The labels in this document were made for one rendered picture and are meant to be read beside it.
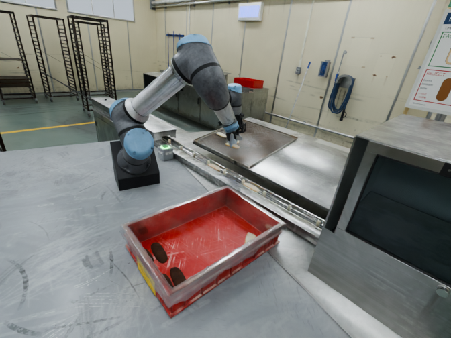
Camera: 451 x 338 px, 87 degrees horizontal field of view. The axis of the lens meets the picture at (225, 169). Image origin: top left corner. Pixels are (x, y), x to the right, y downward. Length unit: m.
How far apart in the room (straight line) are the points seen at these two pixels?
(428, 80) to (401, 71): 3.01
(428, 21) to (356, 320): 4.24
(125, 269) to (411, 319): 0.80
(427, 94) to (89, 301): 1.69
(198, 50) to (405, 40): 4.04
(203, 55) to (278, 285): 0.77
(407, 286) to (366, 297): 0.12
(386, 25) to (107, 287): 4.66
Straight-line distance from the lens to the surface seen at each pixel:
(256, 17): 5.85
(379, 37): 4.76
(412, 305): 0.83
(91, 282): 0.86
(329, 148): 1.62
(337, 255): 0.82
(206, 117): 4.56
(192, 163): 1.39
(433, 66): 1.64
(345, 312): 0.87
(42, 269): 0.96
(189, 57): 0.87
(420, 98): 1.64
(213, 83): 0.83
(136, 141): 1.02
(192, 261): 0.85
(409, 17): 4.72
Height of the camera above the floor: 1.46
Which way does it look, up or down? 26 degrees down
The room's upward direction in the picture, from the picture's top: 6 degrees clockwise
